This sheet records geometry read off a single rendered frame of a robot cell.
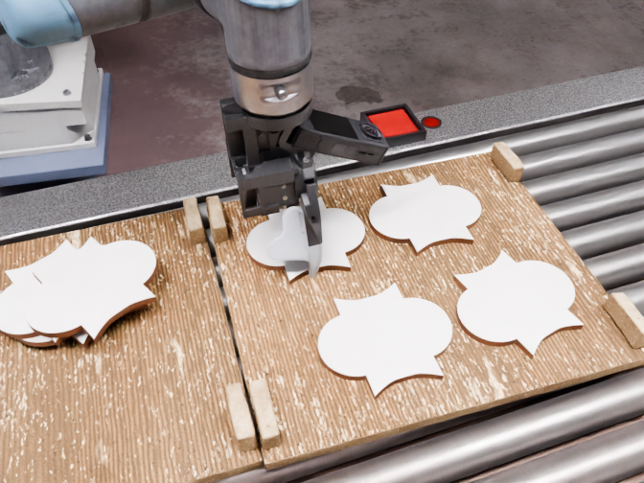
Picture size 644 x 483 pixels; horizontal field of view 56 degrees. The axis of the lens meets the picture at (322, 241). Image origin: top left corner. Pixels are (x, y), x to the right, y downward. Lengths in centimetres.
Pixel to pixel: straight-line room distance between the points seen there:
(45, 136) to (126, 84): 185
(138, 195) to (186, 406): 34
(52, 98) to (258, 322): 51
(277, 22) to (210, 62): 243
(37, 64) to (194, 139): 150
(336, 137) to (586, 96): 57
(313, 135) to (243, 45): 13
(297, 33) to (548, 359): 40
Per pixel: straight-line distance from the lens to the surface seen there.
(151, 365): 65
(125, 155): 246
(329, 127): 62
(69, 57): 110
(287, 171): 60
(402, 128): 92
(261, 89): 55
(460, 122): 97
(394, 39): 310
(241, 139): 61
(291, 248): 66
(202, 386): 62
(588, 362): 68
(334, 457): 61
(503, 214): 80
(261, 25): 51
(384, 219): 75
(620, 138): 101
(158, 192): 85
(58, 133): 103
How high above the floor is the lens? 147
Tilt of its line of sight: 47 degrees down
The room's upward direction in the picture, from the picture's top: straight up
